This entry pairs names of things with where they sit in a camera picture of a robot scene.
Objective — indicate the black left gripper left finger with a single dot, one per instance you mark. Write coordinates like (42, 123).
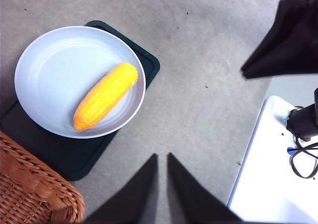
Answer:
(134, 199)

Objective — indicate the yellow orange corn cob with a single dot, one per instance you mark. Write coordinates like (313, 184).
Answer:
(104, 97)

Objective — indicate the blue round plate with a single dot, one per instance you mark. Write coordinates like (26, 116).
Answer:
(57, 72)

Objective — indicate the black rectangular tray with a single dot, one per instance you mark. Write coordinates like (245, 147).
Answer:
(74, 154)

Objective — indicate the black camera on base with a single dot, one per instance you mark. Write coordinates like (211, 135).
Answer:
(303, 122)

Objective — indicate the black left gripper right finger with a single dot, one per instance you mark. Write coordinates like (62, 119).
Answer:
(191, 199)

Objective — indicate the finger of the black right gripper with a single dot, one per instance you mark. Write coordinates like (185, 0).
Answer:
(288, 47)

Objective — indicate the brown wicker basket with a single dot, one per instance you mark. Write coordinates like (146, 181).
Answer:
(29, 194)

